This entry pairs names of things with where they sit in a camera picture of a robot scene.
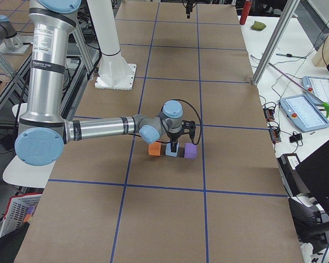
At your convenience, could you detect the far blue teach pendant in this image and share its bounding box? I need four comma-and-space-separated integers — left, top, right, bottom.
302, 76, 329, 106

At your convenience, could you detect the red water bottle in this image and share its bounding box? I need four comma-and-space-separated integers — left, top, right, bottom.
239, 0, 253, 25

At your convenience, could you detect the aluminium frame post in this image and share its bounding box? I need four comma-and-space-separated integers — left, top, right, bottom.
251, 0, 300, 86

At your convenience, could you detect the purple foam block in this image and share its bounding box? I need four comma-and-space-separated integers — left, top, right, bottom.
184, 142, 197, 159

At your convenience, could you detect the white perforated basket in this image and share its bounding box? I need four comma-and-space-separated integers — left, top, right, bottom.
0, 193, 42, 238

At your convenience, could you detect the light blue foam block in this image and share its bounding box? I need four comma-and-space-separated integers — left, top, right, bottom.
165, 144, 179, 157

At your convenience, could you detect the orange foam block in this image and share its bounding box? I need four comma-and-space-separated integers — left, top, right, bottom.
148, 141, 161, 156

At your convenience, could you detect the green handled reacher grabber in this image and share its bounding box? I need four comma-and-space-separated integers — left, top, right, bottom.
268, 62, 329, 124

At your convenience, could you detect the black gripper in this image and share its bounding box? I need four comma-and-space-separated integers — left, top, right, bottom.
167, 129, 183, 153

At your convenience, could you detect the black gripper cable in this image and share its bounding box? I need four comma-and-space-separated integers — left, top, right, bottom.
131, 99, 202, 145

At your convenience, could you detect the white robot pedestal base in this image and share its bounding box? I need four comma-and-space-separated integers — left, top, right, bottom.
87, 0, 137, 90

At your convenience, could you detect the near blue teach pendant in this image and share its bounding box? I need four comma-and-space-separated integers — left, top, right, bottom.
280, 95, 329, 132

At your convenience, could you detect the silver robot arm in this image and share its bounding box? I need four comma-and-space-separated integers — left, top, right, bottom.
15, 1, 184, 166

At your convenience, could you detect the blue teach pendant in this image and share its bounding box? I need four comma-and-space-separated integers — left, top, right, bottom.
302, 76, 329, 106
280, 95, 329, 132

